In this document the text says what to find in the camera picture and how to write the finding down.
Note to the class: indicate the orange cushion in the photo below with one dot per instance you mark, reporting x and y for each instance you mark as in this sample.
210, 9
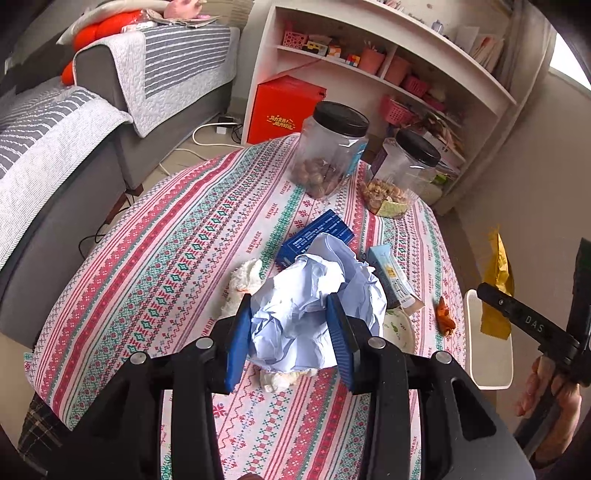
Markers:
99, 30

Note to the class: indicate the white stool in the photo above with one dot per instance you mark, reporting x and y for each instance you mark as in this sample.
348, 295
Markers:
487, 360

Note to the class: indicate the orange peel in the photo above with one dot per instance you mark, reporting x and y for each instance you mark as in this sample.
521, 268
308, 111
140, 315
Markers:
445, 316

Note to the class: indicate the striped quilt on seat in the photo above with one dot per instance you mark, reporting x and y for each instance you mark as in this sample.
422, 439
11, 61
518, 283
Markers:
46, 138

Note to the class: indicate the yellow wrapper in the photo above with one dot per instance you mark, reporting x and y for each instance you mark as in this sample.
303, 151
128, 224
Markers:
501, 272

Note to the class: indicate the light blue paper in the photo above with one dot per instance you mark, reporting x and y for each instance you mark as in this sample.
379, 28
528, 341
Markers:
300, 309

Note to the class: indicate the blue biscuit box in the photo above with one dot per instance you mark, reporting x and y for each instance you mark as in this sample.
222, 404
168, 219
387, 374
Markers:
307, 235

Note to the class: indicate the white bookshelf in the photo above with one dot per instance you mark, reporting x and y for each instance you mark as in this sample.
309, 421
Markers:
443, 60

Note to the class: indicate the pink plush toy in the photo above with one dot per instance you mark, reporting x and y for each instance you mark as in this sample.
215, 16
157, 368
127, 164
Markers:
184, 8

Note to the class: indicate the clear jar of mixed nuts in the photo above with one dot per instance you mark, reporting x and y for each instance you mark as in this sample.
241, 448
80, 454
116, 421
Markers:
399, 175

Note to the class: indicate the white power strip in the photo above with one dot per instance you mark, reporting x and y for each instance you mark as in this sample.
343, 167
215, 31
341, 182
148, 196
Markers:
227, 125

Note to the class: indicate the white patterned wrapper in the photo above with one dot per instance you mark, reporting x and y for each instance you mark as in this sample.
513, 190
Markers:
399, 330

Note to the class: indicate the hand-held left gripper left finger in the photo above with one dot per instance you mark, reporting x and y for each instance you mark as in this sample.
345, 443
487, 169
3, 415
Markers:
238, 341

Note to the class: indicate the person's right hand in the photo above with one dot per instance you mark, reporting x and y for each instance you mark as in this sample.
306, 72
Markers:
570, 415

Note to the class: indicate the clear jar of hazelnuts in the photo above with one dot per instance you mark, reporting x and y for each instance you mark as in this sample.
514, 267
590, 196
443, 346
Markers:
330, 152

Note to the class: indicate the pink basket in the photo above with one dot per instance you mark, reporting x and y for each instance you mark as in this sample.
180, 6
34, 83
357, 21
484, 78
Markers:
414, 86
396, 111
294, 39

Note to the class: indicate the grey sofa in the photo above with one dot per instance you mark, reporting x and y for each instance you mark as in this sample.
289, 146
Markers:
60, 240

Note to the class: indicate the small light blue carton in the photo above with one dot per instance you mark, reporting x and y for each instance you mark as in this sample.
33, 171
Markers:
390, 272

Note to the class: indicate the crumpled white tissue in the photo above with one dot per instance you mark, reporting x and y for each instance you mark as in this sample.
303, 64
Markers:
279, 379
242, 281

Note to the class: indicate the red box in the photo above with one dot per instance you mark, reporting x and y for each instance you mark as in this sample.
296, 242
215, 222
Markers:
281, 110

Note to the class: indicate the striped quilt on armrest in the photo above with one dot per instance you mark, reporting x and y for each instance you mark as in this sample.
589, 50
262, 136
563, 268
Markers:
175, 60

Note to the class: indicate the pink cup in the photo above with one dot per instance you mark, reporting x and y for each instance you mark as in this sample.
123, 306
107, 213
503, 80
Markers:
371, 60
397, 70

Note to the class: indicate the patterned tablecloth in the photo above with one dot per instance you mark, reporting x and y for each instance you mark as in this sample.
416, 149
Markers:
161, 258

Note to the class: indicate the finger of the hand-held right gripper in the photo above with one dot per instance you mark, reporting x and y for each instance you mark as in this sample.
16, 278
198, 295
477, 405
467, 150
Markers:
526, 316

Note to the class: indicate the plaid cloth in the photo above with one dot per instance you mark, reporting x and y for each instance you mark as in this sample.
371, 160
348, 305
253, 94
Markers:
39, 434

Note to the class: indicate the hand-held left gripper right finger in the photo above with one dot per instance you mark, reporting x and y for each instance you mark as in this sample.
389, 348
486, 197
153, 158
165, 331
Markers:
340, 341

